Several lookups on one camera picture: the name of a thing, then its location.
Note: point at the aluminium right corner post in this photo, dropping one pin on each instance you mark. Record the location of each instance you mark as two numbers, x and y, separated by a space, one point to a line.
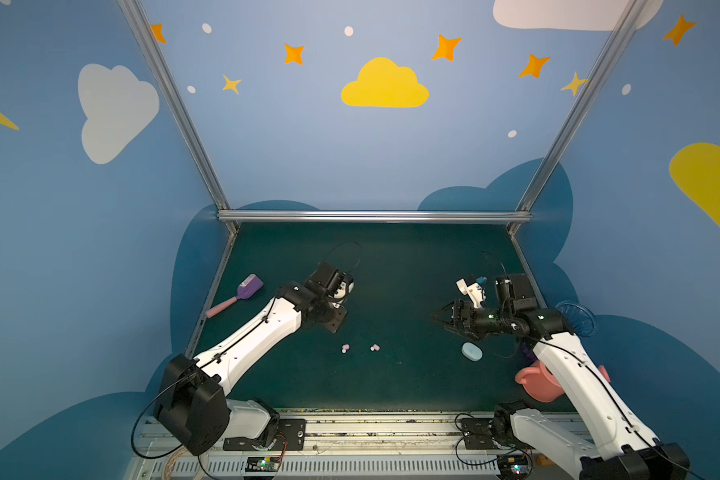
607 59

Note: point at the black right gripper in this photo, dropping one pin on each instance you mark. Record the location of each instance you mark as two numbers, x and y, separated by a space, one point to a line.
464 318

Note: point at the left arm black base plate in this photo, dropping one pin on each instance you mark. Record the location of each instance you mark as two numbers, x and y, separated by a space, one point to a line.
289 433

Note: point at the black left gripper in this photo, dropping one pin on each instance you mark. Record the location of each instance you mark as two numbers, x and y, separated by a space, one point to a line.
334 317

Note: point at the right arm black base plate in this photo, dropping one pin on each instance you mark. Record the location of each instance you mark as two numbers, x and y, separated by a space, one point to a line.
479 433

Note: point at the purple pink toy scoop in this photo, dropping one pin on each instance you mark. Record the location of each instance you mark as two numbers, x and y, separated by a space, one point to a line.
245 290

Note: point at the light blue earbud charging case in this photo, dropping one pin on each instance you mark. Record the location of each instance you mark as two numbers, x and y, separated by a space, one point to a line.
471 351

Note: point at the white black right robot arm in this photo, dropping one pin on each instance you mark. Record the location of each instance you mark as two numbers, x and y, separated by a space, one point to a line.
621 445

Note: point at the aluminium corner post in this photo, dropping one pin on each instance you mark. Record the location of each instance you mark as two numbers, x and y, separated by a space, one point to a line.
607 59
137 20

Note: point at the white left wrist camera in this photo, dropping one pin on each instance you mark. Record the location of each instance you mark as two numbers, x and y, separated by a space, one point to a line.
344 289

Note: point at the aluminium left side rail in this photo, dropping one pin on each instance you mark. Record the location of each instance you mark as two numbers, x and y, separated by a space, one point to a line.
199 265

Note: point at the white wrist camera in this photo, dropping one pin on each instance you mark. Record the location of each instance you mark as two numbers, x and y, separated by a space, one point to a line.
344 289
472 288

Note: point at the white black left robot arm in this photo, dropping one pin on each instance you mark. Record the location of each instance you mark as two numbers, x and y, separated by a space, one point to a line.
193 403

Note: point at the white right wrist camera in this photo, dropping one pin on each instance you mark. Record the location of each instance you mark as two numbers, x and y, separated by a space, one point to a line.
472 288

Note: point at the aluminium back frame rail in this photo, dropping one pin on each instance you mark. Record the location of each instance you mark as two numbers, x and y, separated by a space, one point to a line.
420 217

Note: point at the green controller circuit board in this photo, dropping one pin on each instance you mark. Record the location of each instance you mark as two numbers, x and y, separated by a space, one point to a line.
262 465
514 467

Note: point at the aluminium left corner post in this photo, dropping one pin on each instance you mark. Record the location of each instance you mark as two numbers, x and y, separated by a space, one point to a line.
137 20

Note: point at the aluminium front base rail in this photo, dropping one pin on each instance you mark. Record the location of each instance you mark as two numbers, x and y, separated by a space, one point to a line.
338 444

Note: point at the pink toy watering can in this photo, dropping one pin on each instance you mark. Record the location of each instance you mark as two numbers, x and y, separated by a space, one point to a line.
539 382

